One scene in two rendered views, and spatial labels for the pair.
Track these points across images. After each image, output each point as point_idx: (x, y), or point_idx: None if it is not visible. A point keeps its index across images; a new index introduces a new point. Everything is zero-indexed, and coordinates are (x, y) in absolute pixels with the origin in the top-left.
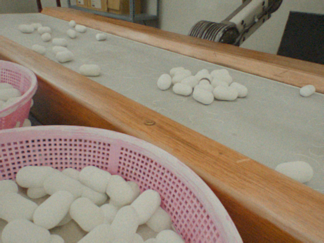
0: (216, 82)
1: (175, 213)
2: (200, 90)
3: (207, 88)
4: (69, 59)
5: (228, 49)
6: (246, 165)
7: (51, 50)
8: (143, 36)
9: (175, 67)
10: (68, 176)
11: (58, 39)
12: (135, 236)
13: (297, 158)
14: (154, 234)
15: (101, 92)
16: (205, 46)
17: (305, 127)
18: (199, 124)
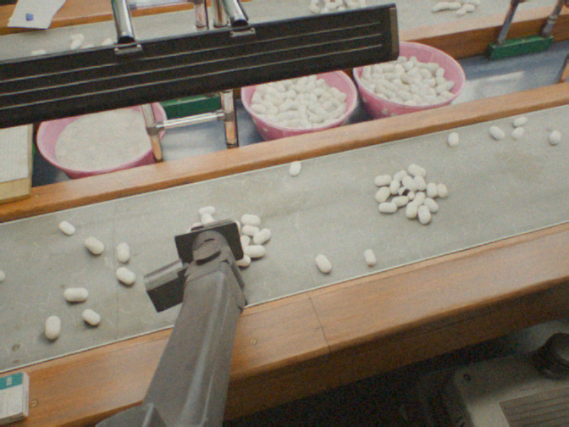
0: (400, 196)
1: None
2: (383, 175)
3: (391, 185)
4: (494, 136)
5: (502, 263)
6: (301, 146)
7: (536, 133)
8: None
9: (472, 205)
10: (334, 115)
11: (554, 133)
12: (301, 127)
13: (304, 185)
14: None
15: (390, 127)
16: (522, 247)
17: (326, 213)
18: (353, 167)
